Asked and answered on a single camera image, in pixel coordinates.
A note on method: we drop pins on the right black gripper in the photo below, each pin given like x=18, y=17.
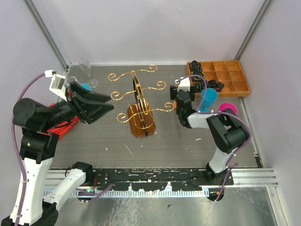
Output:
x=173, y=92

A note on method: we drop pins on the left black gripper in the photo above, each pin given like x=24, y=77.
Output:
x=88, y=111

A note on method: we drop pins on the light blue wine glass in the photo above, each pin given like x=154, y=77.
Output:
x=86, y=86

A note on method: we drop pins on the red cloth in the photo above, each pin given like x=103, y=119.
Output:
x=62, y=128

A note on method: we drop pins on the clear wine glass front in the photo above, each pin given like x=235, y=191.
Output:
x=85, y=65

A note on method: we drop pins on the pink wine glass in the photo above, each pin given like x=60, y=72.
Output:
x=227, y=105

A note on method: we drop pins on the wooden compartment tray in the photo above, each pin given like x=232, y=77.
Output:
x=227, y=72

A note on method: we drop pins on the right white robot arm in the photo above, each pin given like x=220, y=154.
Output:
x=230, y=133

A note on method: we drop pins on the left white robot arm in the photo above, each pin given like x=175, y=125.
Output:
x=37, y=150

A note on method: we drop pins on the gold wine glass rack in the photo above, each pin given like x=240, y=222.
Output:
x=140, y=114

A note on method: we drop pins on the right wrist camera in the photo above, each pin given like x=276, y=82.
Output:
x=183, y=84

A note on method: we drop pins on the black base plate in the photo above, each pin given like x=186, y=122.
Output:
x=153, y=179

